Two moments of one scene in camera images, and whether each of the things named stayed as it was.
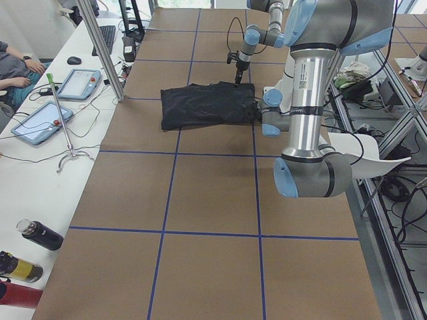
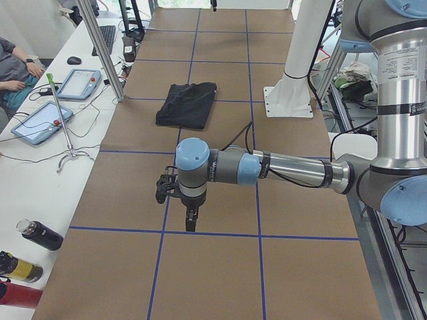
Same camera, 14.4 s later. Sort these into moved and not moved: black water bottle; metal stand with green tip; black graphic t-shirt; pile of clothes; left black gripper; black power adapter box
Moved: black graphic t-shirt; left black gripper
Not moved: pile of clothes; metal stand with green tip; black water bottle; black power adapter box
